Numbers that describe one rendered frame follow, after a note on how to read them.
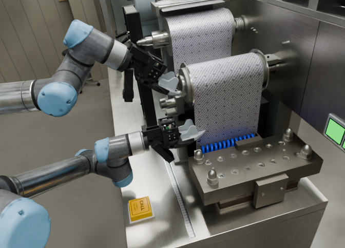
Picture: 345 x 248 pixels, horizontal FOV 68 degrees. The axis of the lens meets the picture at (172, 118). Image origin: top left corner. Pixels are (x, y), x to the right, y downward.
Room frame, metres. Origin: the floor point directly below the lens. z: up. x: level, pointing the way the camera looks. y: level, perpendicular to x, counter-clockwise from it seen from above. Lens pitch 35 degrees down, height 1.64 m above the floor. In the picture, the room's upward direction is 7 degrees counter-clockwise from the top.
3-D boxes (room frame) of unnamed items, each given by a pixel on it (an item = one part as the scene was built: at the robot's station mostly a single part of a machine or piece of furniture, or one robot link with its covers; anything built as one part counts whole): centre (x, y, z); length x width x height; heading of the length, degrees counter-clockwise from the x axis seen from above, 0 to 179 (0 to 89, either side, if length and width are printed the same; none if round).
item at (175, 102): (0.78, -0.01, 1.05); 0.06 x 0.05 x 0.31; 100
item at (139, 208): (0.55, 0.14, 0.91); 0.07 x 0.07 x 0.02; 10
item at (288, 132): (0.68, -0.40, 1.05); 0.04 x 0.04 x 0.04
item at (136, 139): (0.66, 0.12, 1.11); 0.08 x 0.05 x 0.08; 10
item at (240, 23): (1.05, -0.30, 1.33); 0.07 x 0.07 x 0.07; 10
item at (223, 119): (0.71, -0.19, 1.11); 0.23 x 0.01 x 0.18; 100
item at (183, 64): (0.75, -0.06, 1.25); 0.15 x 0.01 x 0.15; 10
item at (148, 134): (0.67, 0.04, 1.12); 0.12 x 0.08 x 0.09; 100
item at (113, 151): (0.64, 0.20, 1.11); 0.11 x 0.08 x 0.09; 100
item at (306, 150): (0.59, -0.41, 1.05); 0.04 x 0.04 x 0.04
